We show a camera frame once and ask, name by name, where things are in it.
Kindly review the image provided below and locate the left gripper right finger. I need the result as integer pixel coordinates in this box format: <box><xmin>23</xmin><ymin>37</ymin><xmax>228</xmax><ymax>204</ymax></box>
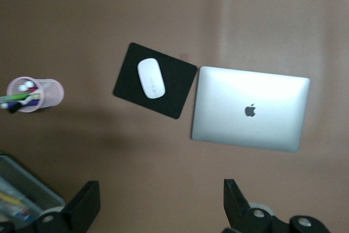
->
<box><xmin>222</xmin><ymin>178</ymin><xmax>328</xmax><ymax>233</ymax></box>

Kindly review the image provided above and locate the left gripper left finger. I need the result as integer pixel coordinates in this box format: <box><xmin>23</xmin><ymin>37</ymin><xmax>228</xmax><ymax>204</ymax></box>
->
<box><xmin>35</xmin><ymin>180</ymin><xmax>101</xmax><ymax>233</ymax></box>

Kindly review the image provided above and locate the silver laptop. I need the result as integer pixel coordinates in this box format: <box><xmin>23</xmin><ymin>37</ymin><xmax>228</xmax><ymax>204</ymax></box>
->
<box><xmin>190</xmin><ymin>65</ymin><xmax>311</xmax><ymax>153</ymax></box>

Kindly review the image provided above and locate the green marker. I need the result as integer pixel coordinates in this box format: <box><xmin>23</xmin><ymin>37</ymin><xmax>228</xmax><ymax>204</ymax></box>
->
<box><xmin>0</xmin><ymin>93</ymin><xmax>32</xmax><ymax>103</ymax></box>

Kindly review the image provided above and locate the grey metal mesh tray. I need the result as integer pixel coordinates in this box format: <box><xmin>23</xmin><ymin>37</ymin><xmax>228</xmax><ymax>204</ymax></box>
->
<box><xmin>0</xmin><ymin>151</ymin><xmax>66</xmax><ymax>228</ymax></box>

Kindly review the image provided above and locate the yellow pen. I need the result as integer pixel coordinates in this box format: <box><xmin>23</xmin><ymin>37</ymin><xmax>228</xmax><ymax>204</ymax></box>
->
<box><xmin>0</xmin><ymin>192</ymin><xmax>25</xmax><ymax>206</ymax></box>

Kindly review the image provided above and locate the pink mesh pen cup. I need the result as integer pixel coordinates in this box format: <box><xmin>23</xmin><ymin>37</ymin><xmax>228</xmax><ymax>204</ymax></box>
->
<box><xmin>6</xmin><ymin>76</ymin><xmax>65</xmax><ymax>113</ymax></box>

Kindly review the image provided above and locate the black mouse pad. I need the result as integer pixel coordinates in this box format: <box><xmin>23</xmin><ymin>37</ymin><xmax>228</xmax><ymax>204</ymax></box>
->
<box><xmin>112</xmin><ymin>42</ymin><xmax>198</xmax><ymax>121</ymax></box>

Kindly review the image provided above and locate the white computer mouse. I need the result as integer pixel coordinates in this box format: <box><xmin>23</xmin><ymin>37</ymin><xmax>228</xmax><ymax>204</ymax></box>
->
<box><xmin>137</xmin><ymin>57</ymin><xmax>166</xmax><ymax>99</ymax></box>

